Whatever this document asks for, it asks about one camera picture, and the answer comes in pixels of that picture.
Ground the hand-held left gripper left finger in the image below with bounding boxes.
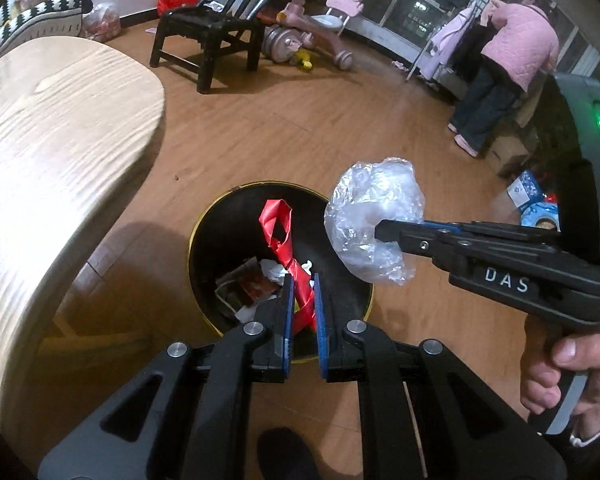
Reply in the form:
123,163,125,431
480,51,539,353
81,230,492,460
37,274,296,480

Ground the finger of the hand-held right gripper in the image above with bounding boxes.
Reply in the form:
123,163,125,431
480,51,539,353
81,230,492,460
375,220,461,261
425,221,561,246

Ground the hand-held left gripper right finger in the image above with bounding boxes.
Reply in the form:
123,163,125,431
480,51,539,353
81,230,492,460
312,272,568,480

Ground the clear plastic bag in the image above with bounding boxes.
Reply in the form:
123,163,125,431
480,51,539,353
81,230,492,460
324,156,426,287

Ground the red plastic strip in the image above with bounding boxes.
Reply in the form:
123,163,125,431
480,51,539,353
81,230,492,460
258,199,317,333

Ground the black bin with yellow rim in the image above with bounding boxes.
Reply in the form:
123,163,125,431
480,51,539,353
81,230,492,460
187,181,376,363

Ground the red printed wrapper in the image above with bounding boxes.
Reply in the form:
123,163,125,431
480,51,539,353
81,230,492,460
237,265,281,306

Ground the white crumpled tissue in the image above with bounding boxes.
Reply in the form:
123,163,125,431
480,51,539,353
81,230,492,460
259,259,288,283

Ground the blue printed box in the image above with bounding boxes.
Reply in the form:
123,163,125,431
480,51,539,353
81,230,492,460
507,170,546,211

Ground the round blue tin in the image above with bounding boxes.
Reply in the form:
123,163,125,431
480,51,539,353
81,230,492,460
520,200,561,232

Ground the cardboard box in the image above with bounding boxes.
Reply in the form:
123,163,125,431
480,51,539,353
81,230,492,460
485,132,531,176

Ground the black hanging jacket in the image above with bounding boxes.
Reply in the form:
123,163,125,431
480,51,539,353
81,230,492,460
452,25,496,83

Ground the pink hanging garment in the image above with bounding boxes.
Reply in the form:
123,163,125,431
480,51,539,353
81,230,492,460
420,7,473,78

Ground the pink children's tricycle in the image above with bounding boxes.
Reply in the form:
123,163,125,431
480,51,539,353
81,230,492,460
260,0,398,71

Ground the black wooden chair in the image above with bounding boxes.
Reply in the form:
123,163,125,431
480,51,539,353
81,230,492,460
149,0,301,95

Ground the clear bag with red goods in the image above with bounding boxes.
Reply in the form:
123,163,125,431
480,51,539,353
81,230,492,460
82,2,122,42

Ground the black and white striped sofa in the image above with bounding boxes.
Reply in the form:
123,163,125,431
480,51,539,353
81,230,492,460
0,0,93,66

